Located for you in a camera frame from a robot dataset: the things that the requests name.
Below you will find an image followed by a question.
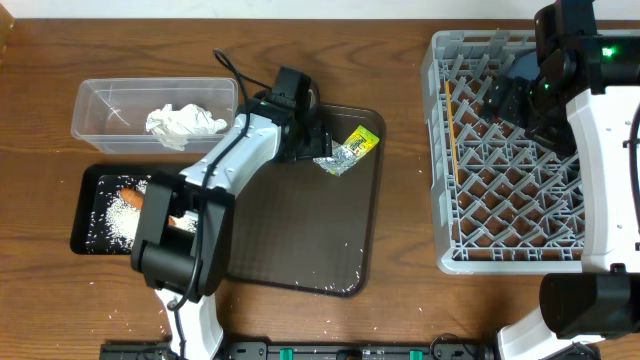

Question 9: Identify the grey dishwasher rack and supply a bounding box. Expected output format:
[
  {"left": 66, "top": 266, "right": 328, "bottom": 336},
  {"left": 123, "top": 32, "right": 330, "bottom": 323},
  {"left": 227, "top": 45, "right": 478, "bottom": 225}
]
[{"left": 421, "top": 31, "right": 585, "bottom": 274}]

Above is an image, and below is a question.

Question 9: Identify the white tissue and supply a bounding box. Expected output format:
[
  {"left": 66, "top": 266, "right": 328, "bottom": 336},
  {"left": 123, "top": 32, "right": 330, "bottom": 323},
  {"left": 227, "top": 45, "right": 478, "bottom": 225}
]
[
  {"left": 145, "top": 104, "right": 189, "bottom": 151},
  {"left": 171, "top": 104, "right": 228, "bottom": 135}
]

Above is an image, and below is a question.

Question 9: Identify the brown serving tray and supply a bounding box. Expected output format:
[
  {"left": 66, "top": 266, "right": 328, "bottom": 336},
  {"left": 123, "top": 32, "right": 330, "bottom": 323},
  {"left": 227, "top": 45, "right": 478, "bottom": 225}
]
[{"left": 227, "top": 105, "right": 386, "bottom": 298}]

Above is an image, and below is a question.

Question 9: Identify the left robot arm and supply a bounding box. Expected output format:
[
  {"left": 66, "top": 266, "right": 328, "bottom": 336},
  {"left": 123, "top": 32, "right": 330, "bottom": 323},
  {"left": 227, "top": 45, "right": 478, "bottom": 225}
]
[{"left": 131, "top": 96, "right": 331, "bottom": 359}]

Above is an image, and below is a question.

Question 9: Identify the wooden chopstick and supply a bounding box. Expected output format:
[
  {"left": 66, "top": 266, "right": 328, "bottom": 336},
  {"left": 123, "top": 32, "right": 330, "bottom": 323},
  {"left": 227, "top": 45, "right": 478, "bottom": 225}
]
[{"left": 444, "top": 80, "right": 459, "bottom": 185}]

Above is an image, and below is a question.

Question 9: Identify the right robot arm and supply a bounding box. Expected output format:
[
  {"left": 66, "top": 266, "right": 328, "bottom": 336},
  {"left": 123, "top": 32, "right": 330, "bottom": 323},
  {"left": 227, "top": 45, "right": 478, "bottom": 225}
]
[{"left": 480, "top": 0, "right": 639, "bottom": 359}]

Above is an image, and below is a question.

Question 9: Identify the clear plastic bin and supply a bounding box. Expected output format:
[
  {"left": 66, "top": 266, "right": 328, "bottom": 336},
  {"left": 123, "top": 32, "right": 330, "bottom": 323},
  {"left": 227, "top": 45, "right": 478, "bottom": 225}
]
[{"left": 71, "top": 77, "right": 238, "bottom": 154}]

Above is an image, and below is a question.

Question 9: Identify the black waste tray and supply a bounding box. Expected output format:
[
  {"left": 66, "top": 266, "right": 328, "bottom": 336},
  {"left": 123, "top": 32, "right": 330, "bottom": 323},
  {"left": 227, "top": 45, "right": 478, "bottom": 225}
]
[{"left": 70, "top": 163, "right": 184, "bottom": 255}]

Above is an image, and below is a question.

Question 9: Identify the pile of white rice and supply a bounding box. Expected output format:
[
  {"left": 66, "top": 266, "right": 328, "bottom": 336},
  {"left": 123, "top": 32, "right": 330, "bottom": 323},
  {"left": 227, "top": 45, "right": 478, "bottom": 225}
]
[{"left": 84, "top": 174, "right": 199, "bottom": 254}]

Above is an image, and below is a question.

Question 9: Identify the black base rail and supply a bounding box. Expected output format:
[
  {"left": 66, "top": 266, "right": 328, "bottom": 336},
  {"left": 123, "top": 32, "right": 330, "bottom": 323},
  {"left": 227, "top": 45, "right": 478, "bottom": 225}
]
[{"left": 98, "top": 338, "right": 501, "bottom": 360}]

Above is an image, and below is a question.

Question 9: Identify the green snack wrapper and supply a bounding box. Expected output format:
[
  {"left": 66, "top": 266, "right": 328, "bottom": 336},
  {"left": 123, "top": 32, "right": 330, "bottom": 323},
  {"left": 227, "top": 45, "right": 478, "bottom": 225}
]
[{"left": 314, "top": 125, "right": 380, "bottom": 176}]

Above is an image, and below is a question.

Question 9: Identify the orange carrot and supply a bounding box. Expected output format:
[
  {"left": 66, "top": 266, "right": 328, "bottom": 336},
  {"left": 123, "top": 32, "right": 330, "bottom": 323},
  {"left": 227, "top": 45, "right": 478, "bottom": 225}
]
[{"left": 119, "top": 188, "right": 144, "bottom": 210}]

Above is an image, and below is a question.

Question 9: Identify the dark blue plate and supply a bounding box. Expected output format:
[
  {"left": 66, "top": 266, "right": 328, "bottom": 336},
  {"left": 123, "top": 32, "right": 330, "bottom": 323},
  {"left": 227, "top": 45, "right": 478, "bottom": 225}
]
[{"left": 505, "top": 50, "right": 540, "bottom": 81}]

